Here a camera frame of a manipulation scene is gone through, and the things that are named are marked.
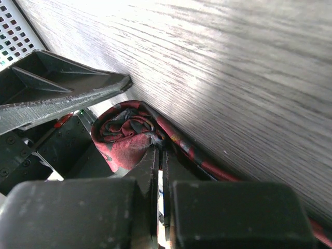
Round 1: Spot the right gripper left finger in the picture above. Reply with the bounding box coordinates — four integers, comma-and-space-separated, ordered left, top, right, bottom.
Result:
1, 147, 159, 248

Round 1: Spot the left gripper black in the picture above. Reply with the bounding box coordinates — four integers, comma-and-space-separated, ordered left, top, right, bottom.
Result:
1, 51, 132, 195

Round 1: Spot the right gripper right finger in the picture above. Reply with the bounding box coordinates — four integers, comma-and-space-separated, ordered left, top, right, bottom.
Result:
162, 151, 317, 248

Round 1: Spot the dark red patterned tie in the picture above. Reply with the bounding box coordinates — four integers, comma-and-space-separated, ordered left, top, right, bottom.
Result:
91, 101, 331, 248

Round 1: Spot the white plastic basket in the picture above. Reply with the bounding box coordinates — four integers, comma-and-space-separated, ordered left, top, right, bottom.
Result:
0, 0, 46, 70

